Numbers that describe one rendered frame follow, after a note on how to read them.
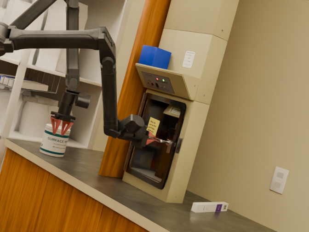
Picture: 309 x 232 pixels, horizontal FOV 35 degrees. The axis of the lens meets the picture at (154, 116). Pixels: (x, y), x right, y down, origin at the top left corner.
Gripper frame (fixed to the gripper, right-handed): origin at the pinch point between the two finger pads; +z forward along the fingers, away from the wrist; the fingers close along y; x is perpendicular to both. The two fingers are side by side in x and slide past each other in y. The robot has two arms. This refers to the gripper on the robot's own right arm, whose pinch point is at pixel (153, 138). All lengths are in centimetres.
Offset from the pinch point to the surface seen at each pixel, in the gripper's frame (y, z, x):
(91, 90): 10, 49, 122
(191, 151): -1.5, 14.8, -11.5
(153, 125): 4.9, 4.8, 6.6
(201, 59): 39.4, 7.1, -9.2
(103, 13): 64, 50, 132
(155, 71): 29.1, -3.4, 6.6
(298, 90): 38, 50, -34
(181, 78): 29.0, -3.3, -10.6
